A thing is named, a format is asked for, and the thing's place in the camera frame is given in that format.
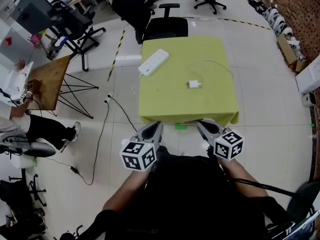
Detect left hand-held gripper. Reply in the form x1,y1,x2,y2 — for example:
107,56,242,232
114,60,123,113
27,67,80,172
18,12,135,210
119,120,165,172

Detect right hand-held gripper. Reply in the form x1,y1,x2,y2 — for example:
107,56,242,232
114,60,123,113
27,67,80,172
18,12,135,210
196,119,245,162

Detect white charger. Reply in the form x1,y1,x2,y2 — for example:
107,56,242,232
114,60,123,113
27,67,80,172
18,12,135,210
187,79,204,90

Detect white power strip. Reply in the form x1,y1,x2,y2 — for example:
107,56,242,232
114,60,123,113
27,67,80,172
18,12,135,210
137,48,170,77

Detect person's left forearm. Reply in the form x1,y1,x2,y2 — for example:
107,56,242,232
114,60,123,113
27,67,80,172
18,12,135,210
101,168,151,213

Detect person's right forearm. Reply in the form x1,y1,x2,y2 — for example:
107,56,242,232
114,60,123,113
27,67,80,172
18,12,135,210
217,158,266,200

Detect yellow-green tablecloth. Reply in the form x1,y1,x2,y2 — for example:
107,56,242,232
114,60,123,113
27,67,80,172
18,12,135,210
138,36,240,127

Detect person's black shirt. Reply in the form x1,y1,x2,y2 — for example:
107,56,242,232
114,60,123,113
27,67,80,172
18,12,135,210
79,145,297,240

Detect small white device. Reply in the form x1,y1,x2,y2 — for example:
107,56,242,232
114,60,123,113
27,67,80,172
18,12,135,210
300,91,317,108

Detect dark green chair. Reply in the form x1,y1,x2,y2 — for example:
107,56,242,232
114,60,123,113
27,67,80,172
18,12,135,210
286,180,320,226

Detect yellow-black floor tape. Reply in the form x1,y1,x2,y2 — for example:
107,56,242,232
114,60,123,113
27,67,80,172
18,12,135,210
107,29,126,82
216,17,272,31

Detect large white box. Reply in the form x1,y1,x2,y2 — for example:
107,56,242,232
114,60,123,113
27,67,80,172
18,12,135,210
294,55,320,95

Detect cardboard box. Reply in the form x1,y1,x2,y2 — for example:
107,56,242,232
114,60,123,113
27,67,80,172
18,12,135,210
276,33,309,73

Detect black office chair with armrest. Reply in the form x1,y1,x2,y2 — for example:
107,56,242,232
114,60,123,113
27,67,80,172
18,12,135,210
134,3,189,45

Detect row of white helmets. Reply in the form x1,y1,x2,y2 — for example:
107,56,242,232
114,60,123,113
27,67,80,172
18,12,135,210
261,5,294,38

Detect grey cabinet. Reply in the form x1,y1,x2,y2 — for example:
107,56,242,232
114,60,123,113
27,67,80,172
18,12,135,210
10,0,55,35

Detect long black floor cable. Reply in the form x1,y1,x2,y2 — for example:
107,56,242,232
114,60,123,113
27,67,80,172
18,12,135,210
49,95,139,186

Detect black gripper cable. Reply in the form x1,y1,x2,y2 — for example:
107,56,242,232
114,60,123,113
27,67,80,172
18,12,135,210
232,178,302,199

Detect white power strip cable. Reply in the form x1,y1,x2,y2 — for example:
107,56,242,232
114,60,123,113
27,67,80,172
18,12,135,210
132,73,146,94

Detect white charger cable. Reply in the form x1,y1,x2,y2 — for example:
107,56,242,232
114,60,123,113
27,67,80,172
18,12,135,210
186,59,235,85

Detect wooden table with wire legs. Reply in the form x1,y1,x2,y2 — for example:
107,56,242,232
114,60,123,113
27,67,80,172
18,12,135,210
25,53,100,120

